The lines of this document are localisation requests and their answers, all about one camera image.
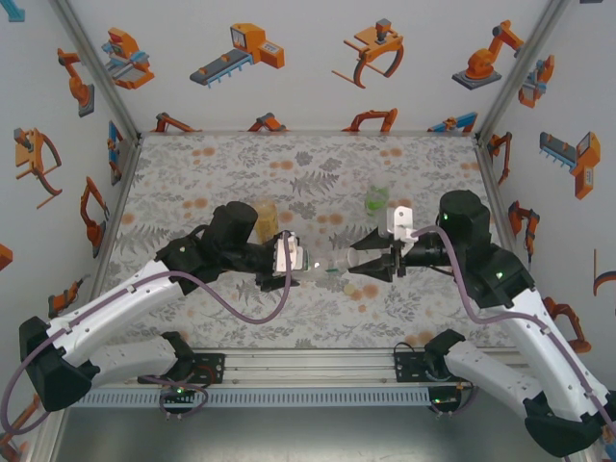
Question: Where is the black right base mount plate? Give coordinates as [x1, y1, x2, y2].
[393, 346, 461, 385]

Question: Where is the aluminium side rail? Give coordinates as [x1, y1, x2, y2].
[474, 137, 506, 242]
[76, 134, 144, 350]

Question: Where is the aluminium frame post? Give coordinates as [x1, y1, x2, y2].
[47, 0, 144, 145]
[474, 0, 573, 144]
[26, 408, 66, 462]

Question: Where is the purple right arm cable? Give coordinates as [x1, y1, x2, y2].
[408, 225, 616, 437]

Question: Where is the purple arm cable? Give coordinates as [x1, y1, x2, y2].
[408, 225, 616, 437]
[0, 230, 295, 437]

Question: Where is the slim clear plastic bottle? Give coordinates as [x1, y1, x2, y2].
[307, 253, 355, 281]

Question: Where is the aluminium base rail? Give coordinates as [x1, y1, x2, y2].
[98, 346, 482, 386]

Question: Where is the yellow label tea bottle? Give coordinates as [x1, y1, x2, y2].
[253, 199, 281, 244]

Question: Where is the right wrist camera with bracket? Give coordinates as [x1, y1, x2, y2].
[378, 204, 416, 244]

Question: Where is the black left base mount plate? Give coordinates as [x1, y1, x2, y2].
[138, 352, 227, 385]

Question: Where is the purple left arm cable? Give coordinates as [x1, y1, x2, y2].
[0, 230, 295, 437]

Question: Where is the slotted grey cable duct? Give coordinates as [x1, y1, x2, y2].
[71, 387, 434, 409]

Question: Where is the floral patterned table cover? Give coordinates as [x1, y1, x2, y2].
[84, 133, 511, 350]

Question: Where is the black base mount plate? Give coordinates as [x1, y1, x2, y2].
[393, 346, 461, 385]
[138, 352, 227, 385]

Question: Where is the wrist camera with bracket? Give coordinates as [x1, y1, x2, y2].
[272, 229, 310, 283]
[378, 204, 416, 244]

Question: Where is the small left controller board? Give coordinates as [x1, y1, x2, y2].
[158, 383, 199, 400]

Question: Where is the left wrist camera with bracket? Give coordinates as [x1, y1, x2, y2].
[272, 229, 310, 283]

